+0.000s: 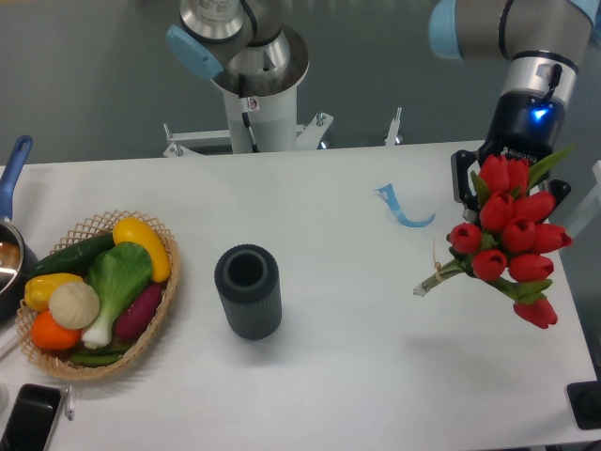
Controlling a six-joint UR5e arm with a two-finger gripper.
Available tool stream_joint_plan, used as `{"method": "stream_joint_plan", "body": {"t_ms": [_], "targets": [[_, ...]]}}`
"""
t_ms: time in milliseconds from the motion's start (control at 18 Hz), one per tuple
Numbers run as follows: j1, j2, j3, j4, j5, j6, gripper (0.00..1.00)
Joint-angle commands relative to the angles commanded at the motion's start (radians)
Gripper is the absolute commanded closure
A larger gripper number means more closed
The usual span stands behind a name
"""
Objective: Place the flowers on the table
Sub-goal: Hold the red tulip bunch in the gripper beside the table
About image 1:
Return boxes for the yellow bell pepper toy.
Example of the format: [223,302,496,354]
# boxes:
[23,272,84,312]

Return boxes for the black device table corner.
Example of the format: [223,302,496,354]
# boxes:
[566,381,600,430]

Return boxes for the purple sweet potato toy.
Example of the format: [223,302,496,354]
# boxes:
[115,285,162,342]

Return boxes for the green bok choy toy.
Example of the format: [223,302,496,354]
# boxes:
[82,241,152,350]

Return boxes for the light blue plastic strip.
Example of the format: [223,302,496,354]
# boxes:
[374,183,436,228]

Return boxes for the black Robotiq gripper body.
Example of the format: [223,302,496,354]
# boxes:
[478,92,564,165]

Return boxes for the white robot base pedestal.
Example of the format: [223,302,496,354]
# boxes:
[164,0,312,154]

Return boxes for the silver metal clip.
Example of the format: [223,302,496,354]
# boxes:
[64,384,75,421]

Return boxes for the green pea pod toy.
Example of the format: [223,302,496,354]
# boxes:
[69,348,129,367]

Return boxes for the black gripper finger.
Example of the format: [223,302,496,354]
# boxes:
[451,149,480,221]
[539,179,572,217]

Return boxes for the white metal frame bracket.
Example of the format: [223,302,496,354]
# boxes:
[163,106,403,157]

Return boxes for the black smartphone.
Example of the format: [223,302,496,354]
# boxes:
[1,383,63,451]

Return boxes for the green cucumber toy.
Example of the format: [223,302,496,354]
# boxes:
[30,234,115,277]

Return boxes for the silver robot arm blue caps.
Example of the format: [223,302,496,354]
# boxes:
[428,1,600,221]

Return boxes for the red tulip bouquet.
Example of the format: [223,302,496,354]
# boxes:
[413,146,574,329]

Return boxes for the blue handled saucepan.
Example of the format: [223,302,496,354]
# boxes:
[1,135,38,321]

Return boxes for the dark grey ribbed vase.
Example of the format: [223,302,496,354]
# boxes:
[214,243,283,340]

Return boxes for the orange fruit toy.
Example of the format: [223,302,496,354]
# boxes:
[30,311,81,350]

